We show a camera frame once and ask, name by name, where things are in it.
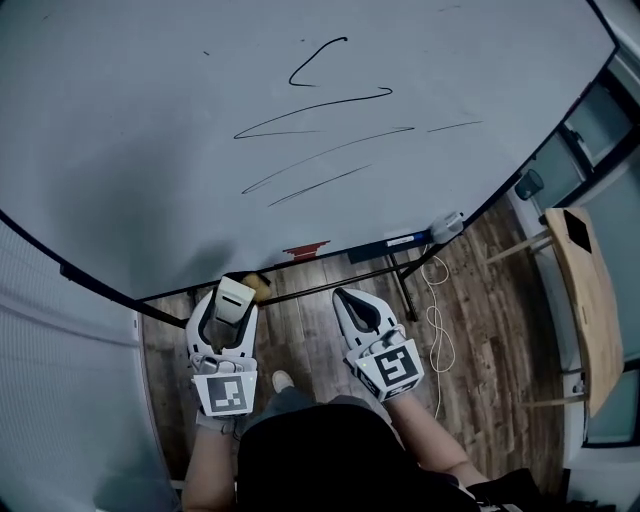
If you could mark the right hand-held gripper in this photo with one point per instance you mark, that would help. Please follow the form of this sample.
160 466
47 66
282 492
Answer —
395 367

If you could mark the person's grey trousers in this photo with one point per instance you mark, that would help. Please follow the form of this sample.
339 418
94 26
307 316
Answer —
290 405

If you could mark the white whiteboard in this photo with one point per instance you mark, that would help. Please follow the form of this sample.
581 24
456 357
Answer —
150 125

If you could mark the dark-framed glass partition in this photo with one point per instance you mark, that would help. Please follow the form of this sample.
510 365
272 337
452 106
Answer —
600 115

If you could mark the grey clip-on device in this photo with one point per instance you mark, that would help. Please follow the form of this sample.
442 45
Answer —
445 226

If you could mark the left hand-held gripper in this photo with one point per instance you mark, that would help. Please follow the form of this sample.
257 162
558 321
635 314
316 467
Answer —
225 395

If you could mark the person's left shoe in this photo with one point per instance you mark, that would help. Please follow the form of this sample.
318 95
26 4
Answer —
283 381

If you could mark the blue marker pen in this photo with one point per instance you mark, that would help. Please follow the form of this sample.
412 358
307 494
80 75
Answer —
405 240

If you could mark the light wooden side table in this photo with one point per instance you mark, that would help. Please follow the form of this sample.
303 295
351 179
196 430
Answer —
595 320

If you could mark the person's black shirt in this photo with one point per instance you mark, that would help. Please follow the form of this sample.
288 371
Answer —
320 460

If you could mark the grey wristband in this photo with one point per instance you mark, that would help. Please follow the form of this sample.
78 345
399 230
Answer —
212 422

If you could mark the black phone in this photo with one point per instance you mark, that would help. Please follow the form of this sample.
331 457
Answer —
577 229

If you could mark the person's left forearm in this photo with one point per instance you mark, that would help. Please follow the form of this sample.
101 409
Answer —
210 465

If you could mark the person's right forearm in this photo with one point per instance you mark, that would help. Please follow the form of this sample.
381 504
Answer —
425 440

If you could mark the yellow black eraser sponge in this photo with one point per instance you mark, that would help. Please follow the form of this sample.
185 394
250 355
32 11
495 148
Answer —
260 287

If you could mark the black mesh waste bin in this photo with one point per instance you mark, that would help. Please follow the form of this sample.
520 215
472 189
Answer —
529 186

